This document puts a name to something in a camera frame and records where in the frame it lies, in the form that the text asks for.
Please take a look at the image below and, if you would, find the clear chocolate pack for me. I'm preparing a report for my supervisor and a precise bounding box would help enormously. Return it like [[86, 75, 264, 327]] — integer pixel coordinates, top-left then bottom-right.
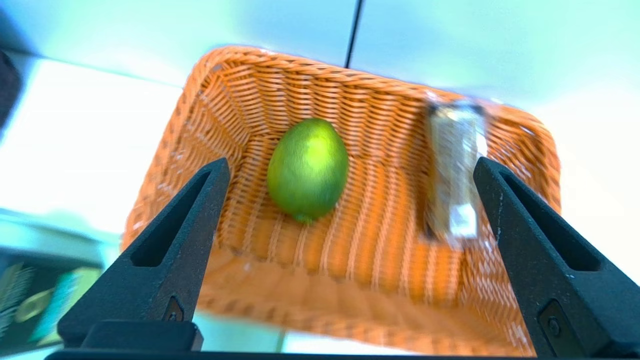
[[424, 98, 488, 249]]

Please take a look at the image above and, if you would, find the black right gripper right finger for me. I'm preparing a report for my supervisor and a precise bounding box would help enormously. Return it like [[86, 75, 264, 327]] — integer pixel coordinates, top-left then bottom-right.
[[472, 156, 640, 358]]

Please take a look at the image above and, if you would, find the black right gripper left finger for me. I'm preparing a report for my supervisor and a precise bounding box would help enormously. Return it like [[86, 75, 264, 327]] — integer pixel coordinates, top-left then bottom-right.
[[57, 157, 231, 351]]

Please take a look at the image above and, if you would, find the dark brown wicker basket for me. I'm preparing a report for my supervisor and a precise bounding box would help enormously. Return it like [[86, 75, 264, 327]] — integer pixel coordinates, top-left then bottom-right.
[[0, 50, 23, 141]]

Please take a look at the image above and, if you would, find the orange wicker basket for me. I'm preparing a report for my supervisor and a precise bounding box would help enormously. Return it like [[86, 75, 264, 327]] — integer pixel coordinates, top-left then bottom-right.
[[120, 45, 562, 357]]

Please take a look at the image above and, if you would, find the green lime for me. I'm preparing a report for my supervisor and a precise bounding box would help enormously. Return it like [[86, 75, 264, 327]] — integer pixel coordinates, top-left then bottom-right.
[[266, 117, 349, 224]]

